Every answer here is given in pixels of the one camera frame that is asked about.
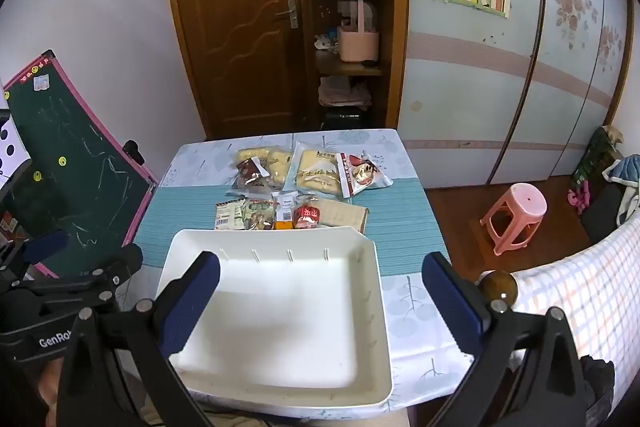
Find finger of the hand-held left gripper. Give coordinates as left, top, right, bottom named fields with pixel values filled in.
left=10, top=229, right=70, bottom=275
left=30, top=246, right=144, bottom=304

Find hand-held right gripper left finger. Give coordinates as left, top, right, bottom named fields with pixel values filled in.
left=55, top=251, right=221, bottom=427

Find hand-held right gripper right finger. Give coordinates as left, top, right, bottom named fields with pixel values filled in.
left=421, top=251, right=588, bottom=427

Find white plastic tray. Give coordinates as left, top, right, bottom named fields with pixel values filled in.
left=156, top=226, right=394, bottom=409

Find beige barcode snack packet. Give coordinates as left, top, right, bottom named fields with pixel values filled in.
left=215, top=201, right=247, bottom=231

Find nut mix snack packet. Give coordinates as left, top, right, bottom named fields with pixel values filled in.
left=241, top=198, right=279, bottom=232

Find orange white sachet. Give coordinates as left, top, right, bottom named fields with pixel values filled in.
left=272, top=191, right=297, bottom=231

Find brown paper packet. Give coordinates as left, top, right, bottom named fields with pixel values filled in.
left=312, top=198, right=370, bottom=235

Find small red snack packet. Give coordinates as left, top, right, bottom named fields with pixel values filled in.
left=292, top=204, right=321, bottom=230

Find brown snack clear packet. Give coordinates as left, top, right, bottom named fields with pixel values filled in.
left=235, top=158, right=269, bottom=188

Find white red fruit packet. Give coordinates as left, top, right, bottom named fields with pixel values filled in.
left=336, top=151, right=394, bottom=198

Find yellow snack clear packet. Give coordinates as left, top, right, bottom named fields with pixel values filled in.
left=234, top=147, right=273, bottom=188
left=267, top=147, right=295, bottom=186

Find large yellow cake packet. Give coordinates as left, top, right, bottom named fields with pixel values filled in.
left=289, top=141, right=347, bottom=198

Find brown round bedpost knob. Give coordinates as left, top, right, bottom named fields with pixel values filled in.
left=477, top=270, right=519, bottom=309

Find pink framed chalkboard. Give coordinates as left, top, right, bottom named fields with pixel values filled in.
left=0, top=50, right=162, bottom=281

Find pink plastic stool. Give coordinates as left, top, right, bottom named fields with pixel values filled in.
left=479, top=182, right=549, bottom=257

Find checked bed sheet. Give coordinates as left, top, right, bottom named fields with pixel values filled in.
left=514, top=211, right=640, bottom=375

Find pink toy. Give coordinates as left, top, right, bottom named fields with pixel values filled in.
left=567, top=186, right=592, bottom=214

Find dark bag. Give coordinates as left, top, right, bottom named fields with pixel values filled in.
left=579, top=183, right=627, bottom=246

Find green box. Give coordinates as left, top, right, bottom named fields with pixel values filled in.
left=571, top=124, right=626, bottom=188

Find black box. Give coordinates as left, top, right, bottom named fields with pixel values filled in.
left=319, top=107, right=372, bottom=131

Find flowered sliding wardrobe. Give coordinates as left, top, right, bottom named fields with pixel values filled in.
left=399, top=0, right=637, bottom=188

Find blue white cloth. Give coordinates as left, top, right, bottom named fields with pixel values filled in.
left=602, top=156, right=640, bottom=229

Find folded pink cloths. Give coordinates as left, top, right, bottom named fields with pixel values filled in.
left=318, top=76, right=373, bottom=111

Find brown wooden door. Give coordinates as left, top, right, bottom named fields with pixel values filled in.
left=161, top=0, right=310, bottom=142

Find pink basket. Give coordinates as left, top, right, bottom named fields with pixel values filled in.
left=338, top=0, right=381, bottom=64

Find wooden shelf unit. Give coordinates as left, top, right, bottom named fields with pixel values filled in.
left=299, top=0, right=410, bottom=132

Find small toys on shelf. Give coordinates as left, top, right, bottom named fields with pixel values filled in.
left=314, top=28, right=342, bottom=54

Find metal door handle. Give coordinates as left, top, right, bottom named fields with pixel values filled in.
left=274, top=0, right=302, bottom=30

